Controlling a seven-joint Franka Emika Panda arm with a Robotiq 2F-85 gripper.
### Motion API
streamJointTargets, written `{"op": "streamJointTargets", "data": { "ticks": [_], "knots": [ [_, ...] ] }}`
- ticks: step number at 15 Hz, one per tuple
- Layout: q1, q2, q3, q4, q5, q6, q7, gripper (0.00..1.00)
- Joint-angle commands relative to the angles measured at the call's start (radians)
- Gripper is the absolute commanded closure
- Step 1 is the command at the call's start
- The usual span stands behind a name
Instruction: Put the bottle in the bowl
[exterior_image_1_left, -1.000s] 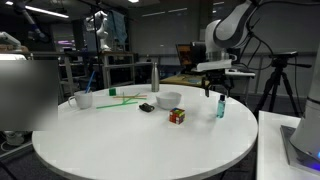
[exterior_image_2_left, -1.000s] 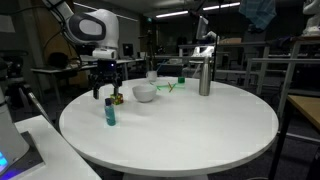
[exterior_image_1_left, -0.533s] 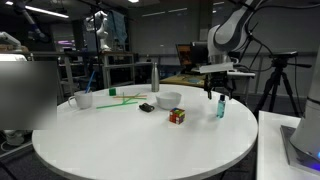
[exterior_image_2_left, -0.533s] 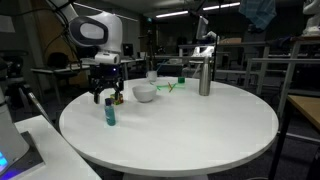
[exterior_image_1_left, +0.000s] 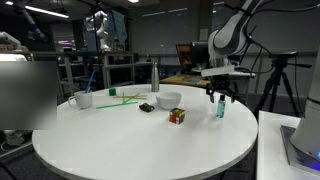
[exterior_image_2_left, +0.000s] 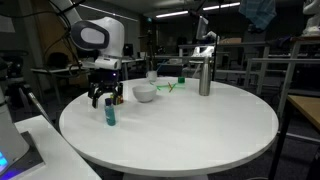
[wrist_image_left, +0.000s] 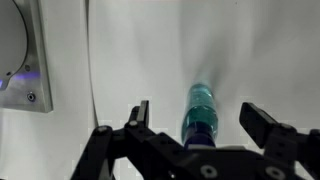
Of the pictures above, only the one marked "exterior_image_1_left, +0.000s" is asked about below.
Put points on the metal shelf rack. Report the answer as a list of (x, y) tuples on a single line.
[(118, 68)]

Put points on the multicoloured puzzle cube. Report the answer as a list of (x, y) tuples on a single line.
[(177, 115)]

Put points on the black camera on tripod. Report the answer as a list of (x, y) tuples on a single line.
[(283, 54)]

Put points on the small black clip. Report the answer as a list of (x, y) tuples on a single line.
[(146, 107)]

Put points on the small blue liquid bottle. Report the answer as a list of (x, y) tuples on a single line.
[(220, 108)]

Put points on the orange stick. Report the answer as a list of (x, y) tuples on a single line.
[(130, 96)]

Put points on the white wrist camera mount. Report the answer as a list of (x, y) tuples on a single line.
[(218, 70)]

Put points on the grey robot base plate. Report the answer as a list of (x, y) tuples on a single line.
[(296, 150)]

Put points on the long green stick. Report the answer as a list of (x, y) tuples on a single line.
[(116, 105)]

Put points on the steel water bottle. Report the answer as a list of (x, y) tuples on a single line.
[(155, 78)]

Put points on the short green stick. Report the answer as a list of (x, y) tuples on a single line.
[(131, 98)]

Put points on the black tripod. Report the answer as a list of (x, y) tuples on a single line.
[(276, 90)]

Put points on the small green block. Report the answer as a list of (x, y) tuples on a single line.
[(112, 91)]

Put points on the teal hanging cloth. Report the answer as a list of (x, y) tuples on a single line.
[(118, 26)]

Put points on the wooden desk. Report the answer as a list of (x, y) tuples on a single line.
[(186, 80)]

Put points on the blue straw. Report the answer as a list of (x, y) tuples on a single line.
[(89, 82)]

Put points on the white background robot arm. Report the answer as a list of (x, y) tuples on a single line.
[(102, 30)]

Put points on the computer monitor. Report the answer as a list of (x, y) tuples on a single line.
[(184, 55)]

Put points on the white mug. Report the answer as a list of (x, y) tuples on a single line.
[(82, 100)]

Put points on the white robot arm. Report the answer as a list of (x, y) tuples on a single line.
[(230, 36)]

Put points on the white round floor device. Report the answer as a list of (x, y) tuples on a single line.
[(15, 138)]

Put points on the white bowl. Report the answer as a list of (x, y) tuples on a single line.
[(168, 100)]

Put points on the ceiling light strip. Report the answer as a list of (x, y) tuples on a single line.
[(40, 10)]

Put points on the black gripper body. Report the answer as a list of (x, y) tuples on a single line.
[(221, 84)]

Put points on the white desk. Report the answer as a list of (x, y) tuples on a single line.
[(246, 75)]

